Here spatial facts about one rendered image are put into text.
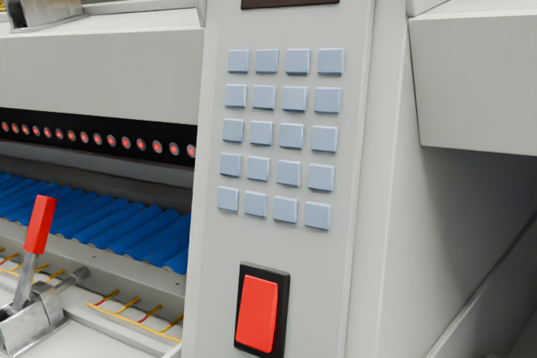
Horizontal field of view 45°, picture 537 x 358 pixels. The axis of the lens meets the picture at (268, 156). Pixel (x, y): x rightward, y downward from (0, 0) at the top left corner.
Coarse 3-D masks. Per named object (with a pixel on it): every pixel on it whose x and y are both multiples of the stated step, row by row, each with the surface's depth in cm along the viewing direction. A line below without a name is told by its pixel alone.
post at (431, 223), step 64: (384, 0) 22; (384, 64) 22; (384, 128) 22; (384, 192) 22; (448, 192) 25; (512, 192) 30; (192, 256) 27; (384, 256) 22; (448, 256) 26; (192, 320) 27; (384, 320) 22; (448, 320) 26
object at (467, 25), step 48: (432, 0) 22; (480, 0) 22; (528, 0) 20; (432, 48) 21; (480, 48) 20; (528, 48) 19; (432, 96) 22; (480, 96) 21; (528, 96) 20; (432, 144) 22; (480, 144) 21; (528, 144) 20
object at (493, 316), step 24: (528, 240) 32; (504, 264) 30; (528, 264) 32; (480, 288) 28; (504, 288) 30; (528, 288) 33; (480, 312) 28; (504, 312) 30; (528, 312) 33; (456, 336) 26; (480, 336) 28; (504, 336) 31; (528, 336) 32
